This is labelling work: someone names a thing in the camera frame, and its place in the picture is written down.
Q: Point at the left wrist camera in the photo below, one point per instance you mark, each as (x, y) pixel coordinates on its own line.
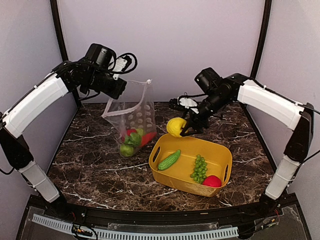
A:
(125, 63)

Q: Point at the orange toy carrot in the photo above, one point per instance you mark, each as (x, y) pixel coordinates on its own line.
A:
(146, 138)

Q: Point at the green toy leafy vegetable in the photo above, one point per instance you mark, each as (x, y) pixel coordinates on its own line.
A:
(133, 139)

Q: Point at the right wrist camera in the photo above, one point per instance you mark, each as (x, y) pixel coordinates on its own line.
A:
(183, 103)

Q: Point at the green toy grapes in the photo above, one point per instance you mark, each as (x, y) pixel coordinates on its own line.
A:
(199, 173)

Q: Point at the black front rail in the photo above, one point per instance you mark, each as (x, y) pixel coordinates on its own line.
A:
(236, 215)

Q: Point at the clear zip top bag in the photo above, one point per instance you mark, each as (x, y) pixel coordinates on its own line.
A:
(132, 110)

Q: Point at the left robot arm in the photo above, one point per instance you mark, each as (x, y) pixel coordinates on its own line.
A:
(98, 70)

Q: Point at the left black frame post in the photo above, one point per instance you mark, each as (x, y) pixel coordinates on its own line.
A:
(58, 30)

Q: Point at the white slotted cable duct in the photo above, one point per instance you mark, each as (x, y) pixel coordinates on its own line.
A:
(134, 232)

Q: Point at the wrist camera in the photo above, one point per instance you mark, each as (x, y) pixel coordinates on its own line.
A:
(183, 103)
(125, 63)

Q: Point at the yellow toy apple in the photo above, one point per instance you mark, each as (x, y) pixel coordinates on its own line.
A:
(174, 126)

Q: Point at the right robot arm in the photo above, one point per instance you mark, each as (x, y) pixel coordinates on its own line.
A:
(297, 117)

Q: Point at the black frame post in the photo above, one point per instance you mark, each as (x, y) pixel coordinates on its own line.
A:
(58, 30)
(262, 38)

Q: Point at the green toy cucumber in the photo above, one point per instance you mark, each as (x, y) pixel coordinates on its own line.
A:
(169, 161)

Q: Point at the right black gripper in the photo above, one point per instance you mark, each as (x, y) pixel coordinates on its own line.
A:
(193, 121)

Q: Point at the right black frame post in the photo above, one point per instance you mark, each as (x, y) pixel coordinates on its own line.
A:
(262, 38)

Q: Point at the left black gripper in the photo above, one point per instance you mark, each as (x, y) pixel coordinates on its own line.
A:
(115, 93)

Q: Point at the red toy apple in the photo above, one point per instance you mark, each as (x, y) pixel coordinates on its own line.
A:
(130, 132)

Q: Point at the green toy cabbage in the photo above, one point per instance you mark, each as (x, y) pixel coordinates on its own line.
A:
(140, 131)

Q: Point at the yellow plastic basket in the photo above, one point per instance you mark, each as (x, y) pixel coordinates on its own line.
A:
(178, 176)

